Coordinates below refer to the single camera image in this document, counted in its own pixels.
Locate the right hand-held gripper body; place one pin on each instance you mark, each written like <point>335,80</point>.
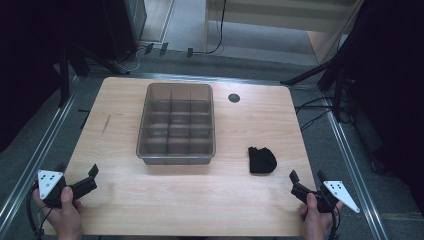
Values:
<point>340,193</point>

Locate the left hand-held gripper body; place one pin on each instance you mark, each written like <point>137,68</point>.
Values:
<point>50,183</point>

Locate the black sock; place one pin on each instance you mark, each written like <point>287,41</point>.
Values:
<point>261,161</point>

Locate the clear grey divided storage box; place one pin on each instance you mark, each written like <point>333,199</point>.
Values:
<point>178,126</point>

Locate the person's right hand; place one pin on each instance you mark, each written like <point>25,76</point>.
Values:
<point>315,225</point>

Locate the person's left hand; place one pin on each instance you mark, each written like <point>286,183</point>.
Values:
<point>65,220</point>

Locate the black tripod stand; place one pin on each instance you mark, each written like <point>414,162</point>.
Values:
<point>336,80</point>
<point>65,76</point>

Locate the black curtain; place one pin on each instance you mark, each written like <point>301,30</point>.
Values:
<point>26,60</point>
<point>390,83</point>

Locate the round grey table grommet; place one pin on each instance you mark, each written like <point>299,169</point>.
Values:
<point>234,98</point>

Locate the dark cabinet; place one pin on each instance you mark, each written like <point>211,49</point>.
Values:
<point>126,23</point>

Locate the metal floor rail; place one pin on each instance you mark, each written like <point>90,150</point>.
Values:
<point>356,180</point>
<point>36,156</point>

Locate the small black floor bracket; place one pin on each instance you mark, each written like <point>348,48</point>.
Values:
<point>190,52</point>
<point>148,48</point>
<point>163,49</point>

